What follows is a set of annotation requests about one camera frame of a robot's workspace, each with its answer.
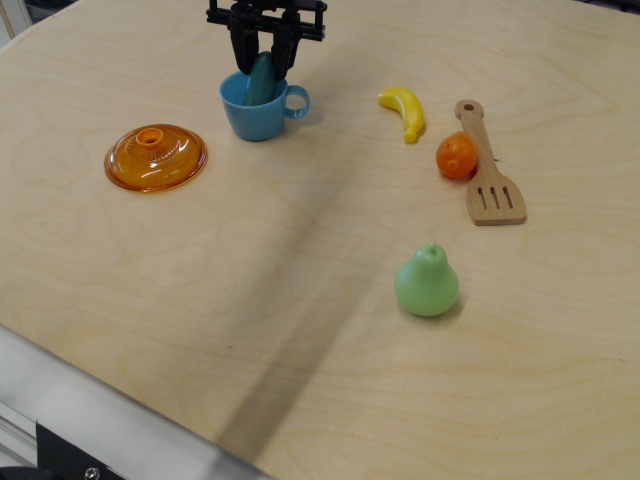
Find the orange toy fruit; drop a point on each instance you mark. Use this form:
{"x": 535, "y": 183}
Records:
{"x": 456, "y": 156}

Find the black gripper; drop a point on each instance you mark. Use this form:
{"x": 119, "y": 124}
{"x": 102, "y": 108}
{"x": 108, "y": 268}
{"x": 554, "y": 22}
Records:
{"x": 288, "y": 21}

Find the blue plastic cup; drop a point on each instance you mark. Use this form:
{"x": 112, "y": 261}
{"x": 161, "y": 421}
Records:
{"x": 265, "y": 121}

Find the green toy pear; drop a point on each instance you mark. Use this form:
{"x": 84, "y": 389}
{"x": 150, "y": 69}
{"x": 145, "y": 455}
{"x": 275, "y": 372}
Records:
{"x": 426, "y": 285}

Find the wooden slotted spatula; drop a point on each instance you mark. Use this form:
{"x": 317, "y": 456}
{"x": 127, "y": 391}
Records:
{"x": 492, "y": 199}

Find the dark green toy cucumber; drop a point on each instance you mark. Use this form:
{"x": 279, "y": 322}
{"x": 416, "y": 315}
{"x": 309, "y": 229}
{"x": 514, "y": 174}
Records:
{"x": 262, "y": 81}

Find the yellow toy banana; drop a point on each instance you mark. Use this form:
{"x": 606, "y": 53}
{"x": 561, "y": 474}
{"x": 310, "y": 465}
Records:
{"x": 406, "y": 103}

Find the orange transparent pot lid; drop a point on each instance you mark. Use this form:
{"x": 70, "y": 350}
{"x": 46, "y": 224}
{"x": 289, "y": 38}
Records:
{"x": 155, "y": 158}

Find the black bracket with screw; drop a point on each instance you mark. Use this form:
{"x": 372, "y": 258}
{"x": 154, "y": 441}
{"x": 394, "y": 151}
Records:
{"x": 67, "y": 461}

